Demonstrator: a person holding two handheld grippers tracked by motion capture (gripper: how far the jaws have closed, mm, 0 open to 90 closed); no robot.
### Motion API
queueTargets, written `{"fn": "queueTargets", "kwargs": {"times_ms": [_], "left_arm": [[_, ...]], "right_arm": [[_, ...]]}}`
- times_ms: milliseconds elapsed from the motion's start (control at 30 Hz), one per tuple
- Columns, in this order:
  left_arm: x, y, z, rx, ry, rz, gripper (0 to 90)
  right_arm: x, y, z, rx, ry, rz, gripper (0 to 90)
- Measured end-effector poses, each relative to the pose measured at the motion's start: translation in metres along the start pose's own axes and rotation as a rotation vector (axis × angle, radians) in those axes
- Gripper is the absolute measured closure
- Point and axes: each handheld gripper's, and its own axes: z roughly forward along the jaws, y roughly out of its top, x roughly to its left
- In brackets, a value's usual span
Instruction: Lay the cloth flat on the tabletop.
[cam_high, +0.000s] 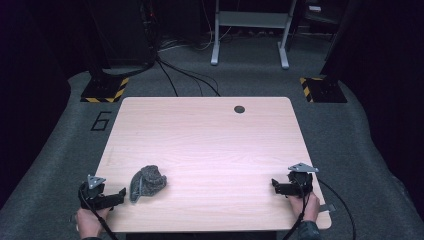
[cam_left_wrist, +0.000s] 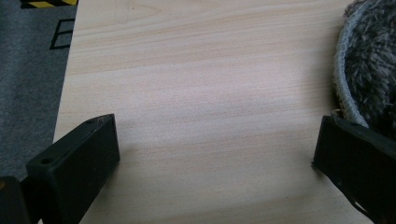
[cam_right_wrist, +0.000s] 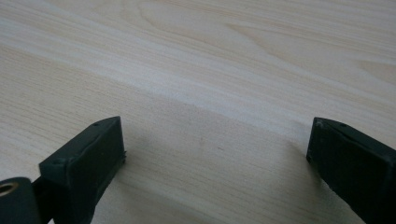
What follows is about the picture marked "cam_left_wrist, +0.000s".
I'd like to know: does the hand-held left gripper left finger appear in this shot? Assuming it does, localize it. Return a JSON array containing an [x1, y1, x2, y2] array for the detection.
[[20, 113, 121, 224]]

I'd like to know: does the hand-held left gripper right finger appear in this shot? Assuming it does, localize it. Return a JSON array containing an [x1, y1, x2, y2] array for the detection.
[[312, 115, 396, 224]]

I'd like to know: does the grey speckled fluffy towel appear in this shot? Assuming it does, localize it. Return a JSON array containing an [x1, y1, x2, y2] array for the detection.
[[332, 0, 396, 141]]

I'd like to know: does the black floor tape marking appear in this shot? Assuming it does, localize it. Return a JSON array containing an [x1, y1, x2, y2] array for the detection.
[[49, 18, 76, 50]]

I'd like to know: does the yellow black hazard tape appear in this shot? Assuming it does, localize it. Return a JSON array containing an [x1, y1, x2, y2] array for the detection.
[[20, 0, 78, 9]]

